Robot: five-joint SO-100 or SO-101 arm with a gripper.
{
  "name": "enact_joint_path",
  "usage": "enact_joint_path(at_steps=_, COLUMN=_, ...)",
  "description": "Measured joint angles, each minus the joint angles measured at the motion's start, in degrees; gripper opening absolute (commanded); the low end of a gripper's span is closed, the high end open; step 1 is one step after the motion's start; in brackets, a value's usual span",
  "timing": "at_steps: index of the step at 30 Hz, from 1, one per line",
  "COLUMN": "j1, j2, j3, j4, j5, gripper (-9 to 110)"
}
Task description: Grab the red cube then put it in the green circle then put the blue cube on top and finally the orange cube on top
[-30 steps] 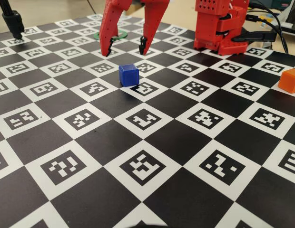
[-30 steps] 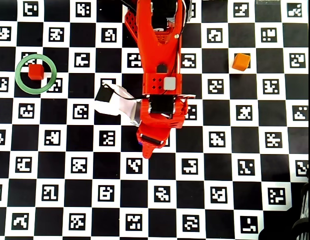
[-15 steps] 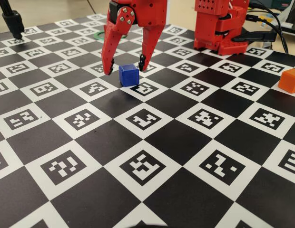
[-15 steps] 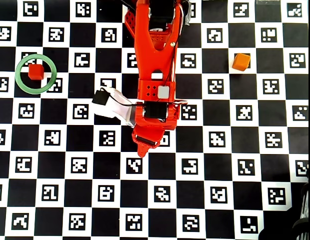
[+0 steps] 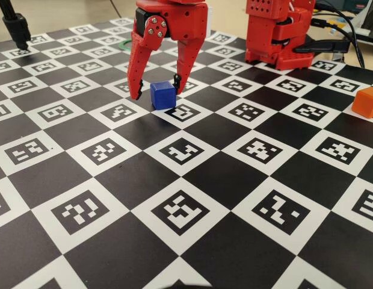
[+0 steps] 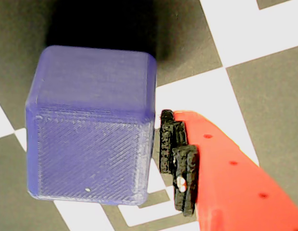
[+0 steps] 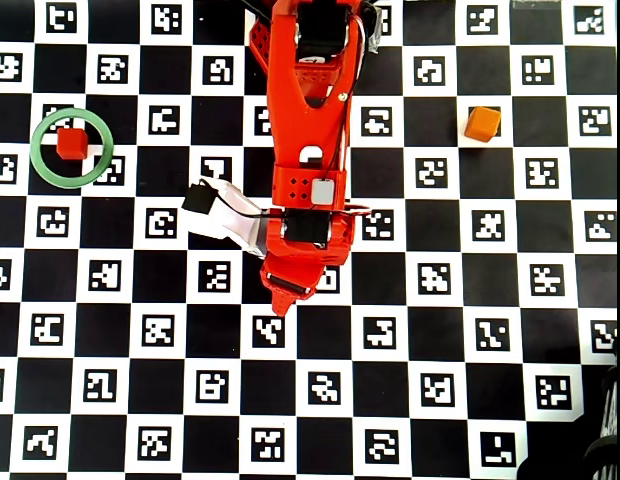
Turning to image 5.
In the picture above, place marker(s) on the red robot arm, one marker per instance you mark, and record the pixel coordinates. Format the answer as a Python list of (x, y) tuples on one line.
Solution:
[(264, 18)]

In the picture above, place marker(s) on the black white marker mat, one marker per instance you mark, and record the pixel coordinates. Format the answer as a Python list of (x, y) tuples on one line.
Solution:
[(186, 241)]

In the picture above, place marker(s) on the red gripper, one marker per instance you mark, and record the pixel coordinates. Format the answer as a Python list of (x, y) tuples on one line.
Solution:
[(181, 22)]

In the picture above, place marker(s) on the red robot base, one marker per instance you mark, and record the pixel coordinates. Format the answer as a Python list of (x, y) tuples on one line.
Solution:
[(294, 61)]

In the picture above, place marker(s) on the blue cube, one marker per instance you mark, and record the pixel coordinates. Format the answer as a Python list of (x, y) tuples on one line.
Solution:
[(162, 96)]

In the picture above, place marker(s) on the black table clamp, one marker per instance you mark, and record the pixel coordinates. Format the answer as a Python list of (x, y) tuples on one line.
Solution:
[(325, 45)]

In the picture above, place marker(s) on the orange cube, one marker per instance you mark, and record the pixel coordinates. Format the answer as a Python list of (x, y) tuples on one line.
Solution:
[(365, 102)]

